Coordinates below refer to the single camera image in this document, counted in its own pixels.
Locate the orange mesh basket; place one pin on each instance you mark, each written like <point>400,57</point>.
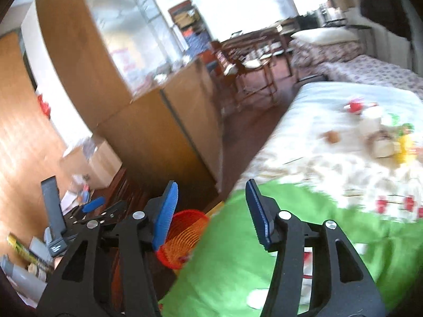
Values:
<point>185,234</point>

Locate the red hanging ornament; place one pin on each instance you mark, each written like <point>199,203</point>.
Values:
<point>43,105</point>

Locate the red jelly cup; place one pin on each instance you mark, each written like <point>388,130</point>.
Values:
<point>355,106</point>

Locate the yellow foam net pompom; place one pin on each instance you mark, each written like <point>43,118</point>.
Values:
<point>406,148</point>

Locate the black coat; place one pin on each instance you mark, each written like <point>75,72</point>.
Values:
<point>383,6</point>

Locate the white paper scraps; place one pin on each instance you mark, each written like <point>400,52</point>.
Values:
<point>71,198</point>

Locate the yellow green box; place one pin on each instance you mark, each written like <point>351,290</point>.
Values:
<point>26,251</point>

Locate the white pillow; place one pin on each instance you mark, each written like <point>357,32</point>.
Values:
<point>324,35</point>

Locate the green snack wrapper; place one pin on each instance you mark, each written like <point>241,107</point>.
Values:
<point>406,128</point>

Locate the small brown toy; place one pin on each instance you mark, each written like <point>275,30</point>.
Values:
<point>332,136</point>

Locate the wooden cabinet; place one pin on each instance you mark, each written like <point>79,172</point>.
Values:
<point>165,132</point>

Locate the folded floral quilt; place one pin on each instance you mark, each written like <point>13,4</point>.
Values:
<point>324,56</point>

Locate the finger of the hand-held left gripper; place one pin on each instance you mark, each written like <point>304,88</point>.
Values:
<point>94,203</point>
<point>53,204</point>

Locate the cardboard box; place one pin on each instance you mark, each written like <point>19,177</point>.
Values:
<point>99,165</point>

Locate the green cartoon printed blanket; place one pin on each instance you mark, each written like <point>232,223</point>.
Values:
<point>231,254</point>

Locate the shelf of boxes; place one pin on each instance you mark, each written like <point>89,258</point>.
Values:
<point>188,19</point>

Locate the red white wall poster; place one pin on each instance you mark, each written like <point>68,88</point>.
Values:
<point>124,62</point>

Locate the white hanging sheet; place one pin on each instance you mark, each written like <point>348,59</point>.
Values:
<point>248,3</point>

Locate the wooden chair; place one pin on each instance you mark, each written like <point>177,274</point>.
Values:
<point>244,66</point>

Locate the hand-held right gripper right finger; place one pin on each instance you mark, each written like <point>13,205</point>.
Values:
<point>261,218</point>

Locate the white paper cup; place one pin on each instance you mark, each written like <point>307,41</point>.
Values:
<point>380,145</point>

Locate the floral bed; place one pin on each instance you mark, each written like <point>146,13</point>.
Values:
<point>380,72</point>

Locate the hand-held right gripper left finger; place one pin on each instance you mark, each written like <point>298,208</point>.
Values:
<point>165,218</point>

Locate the wooden table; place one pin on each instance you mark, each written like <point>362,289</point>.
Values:
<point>257,34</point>

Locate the grey tube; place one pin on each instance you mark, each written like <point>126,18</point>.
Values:
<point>23,280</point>

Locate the glass partition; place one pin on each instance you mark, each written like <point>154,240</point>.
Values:
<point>132,39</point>

